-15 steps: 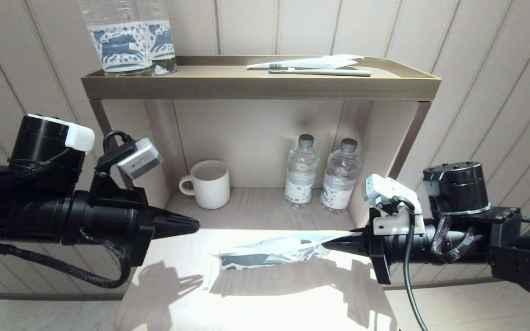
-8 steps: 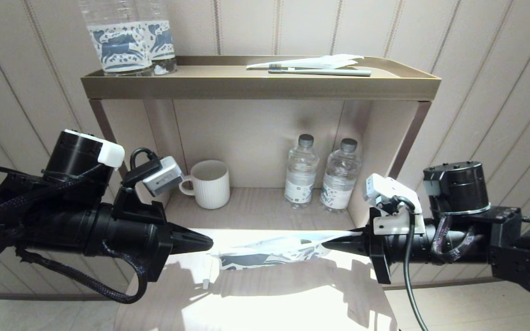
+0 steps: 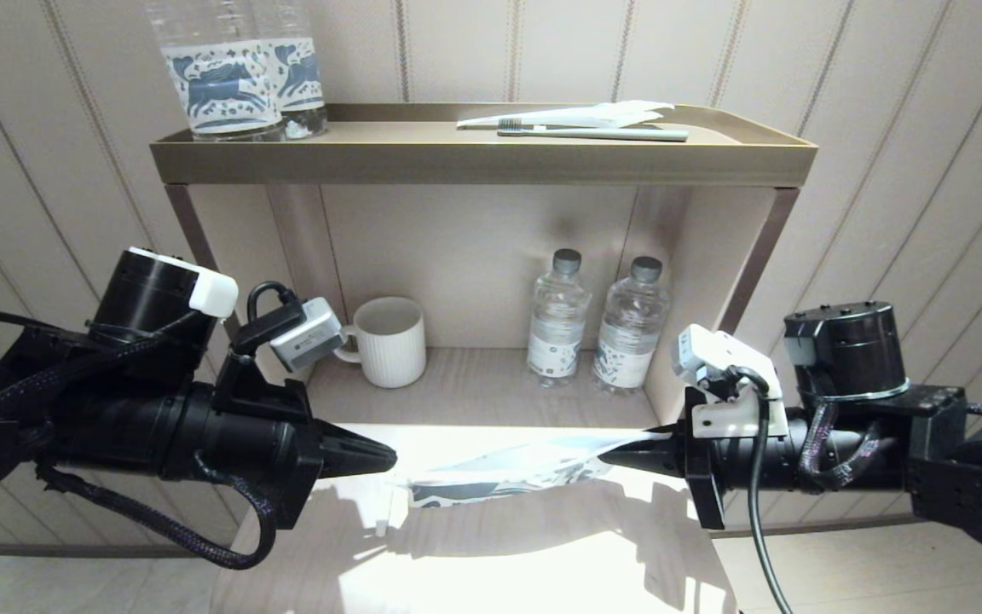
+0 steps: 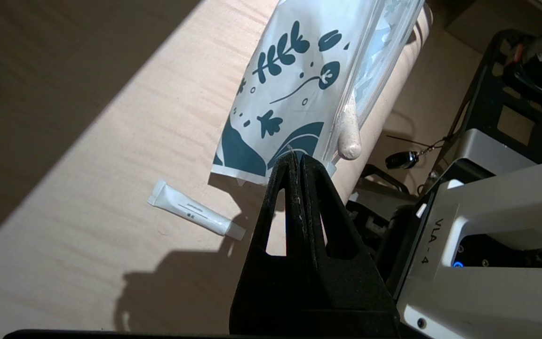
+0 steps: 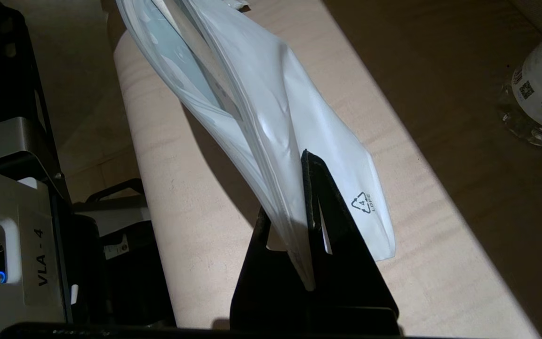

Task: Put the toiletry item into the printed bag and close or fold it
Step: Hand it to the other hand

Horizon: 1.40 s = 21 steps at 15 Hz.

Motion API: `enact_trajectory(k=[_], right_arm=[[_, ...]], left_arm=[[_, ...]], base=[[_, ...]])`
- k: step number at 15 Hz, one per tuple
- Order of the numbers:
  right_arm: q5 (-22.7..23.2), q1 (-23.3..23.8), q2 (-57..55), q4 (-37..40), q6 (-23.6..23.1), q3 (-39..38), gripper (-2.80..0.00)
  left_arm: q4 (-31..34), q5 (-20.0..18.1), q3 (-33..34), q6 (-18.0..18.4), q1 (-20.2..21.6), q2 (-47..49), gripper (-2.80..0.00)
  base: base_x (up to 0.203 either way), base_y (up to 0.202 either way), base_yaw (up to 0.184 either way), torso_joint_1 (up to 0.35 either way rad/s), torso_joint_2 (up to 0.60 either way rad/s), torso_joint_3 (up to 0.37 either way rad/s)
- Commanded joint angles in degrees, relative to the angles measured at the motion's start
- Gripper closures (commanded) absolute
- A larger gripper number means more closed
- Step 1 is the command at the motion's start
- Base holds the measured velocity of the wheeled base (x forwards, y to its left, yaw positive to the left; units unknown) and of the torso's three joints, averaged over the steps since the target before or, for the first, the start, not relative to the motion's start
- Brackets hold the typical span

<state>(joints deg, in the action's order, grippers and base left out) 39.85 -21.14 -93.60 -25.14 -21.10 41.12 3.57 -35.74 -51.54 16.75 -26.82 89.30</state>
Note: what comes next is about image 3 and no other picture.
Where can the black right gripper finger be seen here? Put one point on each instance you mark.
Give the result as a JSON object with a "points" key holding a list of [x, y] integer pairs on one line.
{"points": [[661, 465], [661, 443]]}

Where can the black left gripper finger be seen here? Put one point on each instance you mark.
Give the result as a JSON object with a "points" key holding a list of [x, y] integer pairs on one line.
{"points": [[350, 469], [350, 448]]}

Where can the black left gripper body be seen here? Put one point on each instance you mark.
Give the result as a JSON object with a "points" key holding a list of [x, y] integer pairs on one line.
{"points": [[308, 477]]}

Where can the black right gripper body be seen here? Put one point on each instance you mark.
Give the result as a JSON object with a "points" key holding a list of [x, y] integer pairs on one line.
{"points": [[704, 486]]}

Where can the small white toothpaste tube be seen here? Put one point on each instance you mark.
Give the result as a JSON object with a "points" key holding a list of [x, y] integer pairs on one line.
{"points": [[389, 512]]}

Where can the blue horse print pouch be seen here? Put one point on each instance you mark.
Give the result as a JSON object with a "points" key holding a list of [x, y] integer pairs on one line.
{"points": [[508, 473]]}

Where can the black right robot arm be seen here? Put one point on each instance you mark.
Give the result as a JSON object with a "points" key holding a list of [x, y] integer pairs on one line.
{"points": [[849, 350]]}

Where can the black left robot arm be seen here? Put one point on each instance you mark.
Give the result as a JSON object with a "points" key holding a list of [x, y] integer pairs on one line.
{"points": [[116, 426]]}

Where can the white ribbed mug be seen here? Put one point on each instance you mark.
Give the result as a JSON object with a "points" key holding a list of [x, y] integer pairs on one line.
{"points": [[393, 345]]}

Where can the small clear water bottle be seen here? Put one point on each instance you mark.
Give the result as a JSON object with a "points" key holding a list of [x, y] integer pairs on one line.
{"points": [[556, 324], [630, 333]]}

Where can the brown shelf unit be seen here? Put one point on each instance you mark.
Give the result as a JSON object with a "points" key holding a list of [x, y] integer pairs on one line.
{"points": [[457, 162]]}

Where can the pale green toothbrush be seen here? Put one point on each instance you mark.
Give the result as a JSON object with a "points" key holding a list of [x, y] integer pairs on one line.
{"points": [[610, 134]]}

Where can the white paper wrapper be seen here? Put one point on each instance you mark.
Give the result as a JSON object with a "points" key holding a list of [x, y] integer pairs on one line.
{"points": [[602, 115]]}

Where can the large horse label water bottle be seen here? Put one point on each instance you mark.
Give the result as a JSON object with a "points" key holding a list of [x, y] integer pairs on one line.
{"points": [[218, 85], [303, 77]]}

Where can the white right camera bracket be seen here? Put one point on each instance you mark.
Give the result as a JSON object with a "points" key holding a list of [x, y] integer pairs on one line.
{"points": [[738, 418]]}

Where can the black left camera bracket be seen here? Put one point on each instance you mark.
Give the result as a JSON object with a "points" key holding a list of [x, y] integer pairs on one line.
{"points": [[261, 392]]}

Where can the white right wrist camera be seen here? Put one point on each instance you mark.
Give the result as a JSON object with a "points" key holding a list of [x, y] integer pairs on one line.
{"points": [[713, 350]]}

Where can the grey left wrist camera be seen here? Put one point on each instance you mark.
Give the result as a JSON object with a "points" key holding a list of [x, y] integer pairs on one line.
{"points": [[308, 337]]}

